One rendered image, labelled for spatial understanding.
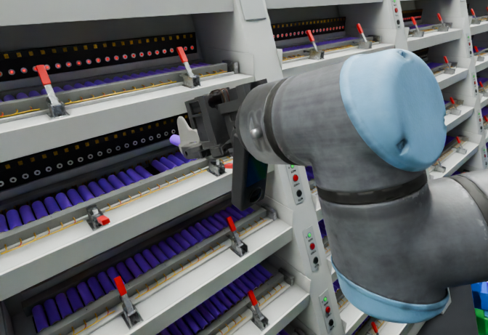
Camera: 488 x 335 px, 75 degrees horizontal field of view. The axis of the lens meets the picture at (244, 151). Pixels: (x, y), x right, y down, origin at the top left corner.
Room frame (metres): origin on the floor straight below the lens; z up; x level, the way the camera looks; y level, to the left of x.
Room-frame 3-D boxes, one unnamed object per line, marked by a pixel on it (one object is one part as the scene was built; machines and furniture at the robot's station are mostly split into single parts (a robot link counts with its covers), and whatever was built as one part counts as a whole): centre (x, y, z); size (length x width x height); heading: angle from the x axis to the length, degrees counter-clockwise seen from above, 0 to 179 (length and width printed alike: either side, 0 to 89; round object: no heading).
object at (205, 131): (0.41, 0.00, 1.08); 0.12 x 0.08 x 0.09; 35
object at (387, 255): (0.26, -0.11, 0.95); 0.12 x 0.09 x 0.12; 83
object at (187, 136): (0.48, 0.08, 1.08); 0.09 x 0.03 x 0.06; 39
